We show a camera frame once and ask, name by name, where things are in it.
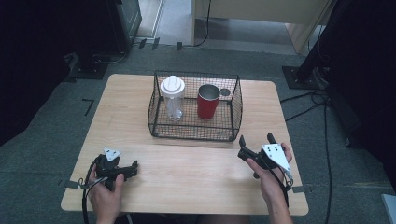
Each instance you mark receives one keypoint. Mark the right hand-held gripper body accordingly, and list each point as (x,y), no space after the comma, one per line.
(275,157)

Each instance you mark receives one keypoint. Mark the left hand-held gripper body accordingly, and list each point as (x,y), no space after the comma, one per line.
(106,169)

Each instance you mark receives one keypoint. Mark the red cup with steel inside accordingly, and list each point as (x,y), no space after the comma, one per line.
(208,104)

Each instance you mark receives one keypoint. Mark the clear bottle with white lid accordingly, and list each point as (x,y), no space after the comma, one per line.
(172,90)

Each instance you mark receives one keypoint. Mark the person's right hand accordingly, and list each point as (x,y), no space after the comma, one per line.
(271,183)

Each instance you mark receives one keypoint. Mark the person's left hand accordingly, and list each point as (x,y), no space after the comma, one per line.
(105,199)

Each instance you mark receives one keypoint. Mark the grey tape piece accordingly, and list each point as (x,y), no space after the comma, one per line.
(299,189)
(71,184)

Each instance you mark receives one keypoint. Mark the dark round disc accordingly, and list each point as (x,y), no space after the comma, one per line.
(225,92)

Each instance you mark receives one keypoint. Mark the black stand with square base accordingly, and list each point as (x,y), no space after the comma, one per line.
(300,77)

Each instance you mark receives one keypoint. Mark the black stand base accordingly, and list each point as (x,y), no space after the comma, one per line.
(88,70)

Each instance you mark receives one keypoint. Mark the dark curtain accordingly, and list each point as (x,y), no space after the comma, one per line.
(367,77)
(37,62)

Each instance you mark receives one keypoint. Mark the white flat object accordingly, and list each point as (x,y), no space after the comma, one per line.
(389,210)

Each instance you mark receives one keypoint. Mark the beige cabinet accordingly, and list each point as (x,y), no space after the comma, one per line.
(264,11)

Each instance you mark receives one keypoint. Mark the black cabinet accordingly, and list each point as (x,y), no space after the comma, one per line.
(124,28)

